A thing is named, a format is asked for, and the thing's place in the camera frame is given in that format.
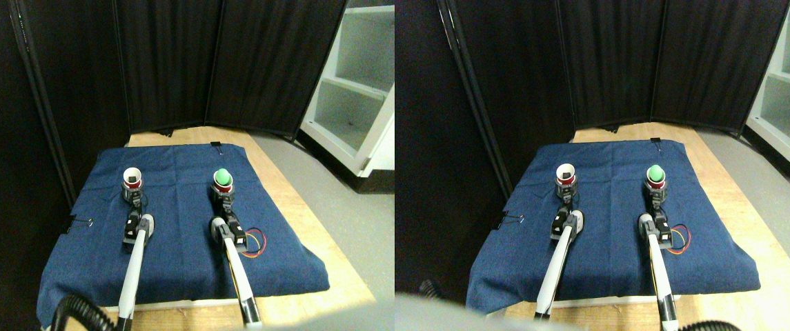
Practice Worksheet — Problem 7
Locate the black curtain stand pole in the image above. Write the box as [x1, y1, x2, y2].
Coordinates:
[10, 0, 77, 211]
[439, 0, 513, 204]

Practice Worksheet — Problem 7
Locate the dark blue cloth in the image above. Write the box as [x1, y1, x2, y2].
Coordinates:
[36, 143, 330, 329]
[465, 140, 761, 317]

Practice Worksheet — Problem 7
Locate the red wire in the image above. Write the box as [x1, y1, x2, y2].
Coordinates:
[243, 228, 268, 259]
[668, 224, 692, 254]

